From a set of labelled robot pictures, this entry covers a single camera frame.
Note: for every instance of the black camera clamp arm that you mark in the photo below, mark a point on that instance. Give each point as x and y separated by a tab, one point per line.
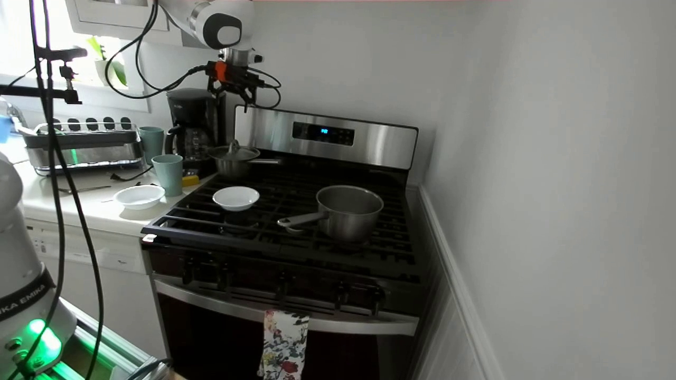
67	75

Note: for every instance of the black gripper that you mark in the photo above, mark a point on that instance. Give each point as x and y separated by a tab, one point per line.
250	79

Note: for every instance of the floral dish towel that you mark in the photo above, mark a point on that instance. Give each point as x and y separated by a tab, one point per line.
281	346

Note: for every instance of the black stainless gas stove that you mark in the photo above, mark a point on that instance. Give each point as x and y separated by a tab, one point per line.
339	138

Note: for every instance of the small blue container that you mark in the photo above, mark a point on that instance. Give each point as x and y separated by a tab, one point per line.
6	128

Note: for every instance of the teal mug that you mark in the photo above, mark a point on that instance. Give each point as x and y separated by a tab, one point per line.
150	140
167	176

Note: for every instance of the white wall cabinet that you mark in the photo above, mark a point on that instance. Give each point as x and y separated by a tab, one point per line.
128	17

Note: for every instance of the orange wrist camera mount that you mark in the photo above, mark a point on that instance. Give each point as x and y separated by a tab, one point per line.
221	73

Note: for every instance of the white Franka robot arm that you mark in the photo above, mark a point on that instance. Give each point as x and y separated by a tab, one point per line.
213	22

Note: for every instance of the green potted plant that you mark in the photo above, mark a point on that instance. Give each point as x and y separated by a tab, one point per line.
118	71

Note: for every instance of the black stove knob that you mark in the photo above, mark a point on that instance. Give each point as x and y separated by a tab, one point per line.
213	269

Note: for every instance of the silver toaster oven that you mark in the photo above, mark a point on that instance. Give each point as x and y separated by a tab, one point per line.
85	149

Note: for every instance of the white kitchen counter cabinet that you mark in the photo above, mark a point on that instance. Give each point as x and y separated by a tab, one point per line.
120	266

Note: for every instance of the black Mr Coffee maker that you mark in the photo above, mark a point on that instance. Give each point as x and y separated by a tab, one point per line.
194	120

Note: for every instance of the white plastic container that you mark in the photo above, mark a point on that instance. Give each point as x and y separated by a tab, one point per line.
138	198

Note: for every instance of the white ceramic bowl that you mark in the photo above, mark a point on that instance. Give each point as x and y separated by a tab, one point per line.
235	199

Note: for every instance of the robot mounting platform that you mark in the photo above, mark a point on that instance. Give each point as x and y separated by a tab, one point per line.
99	346

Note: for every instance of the yellow sponge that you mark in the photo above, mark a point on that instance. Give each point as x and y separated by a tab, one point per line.
192	181

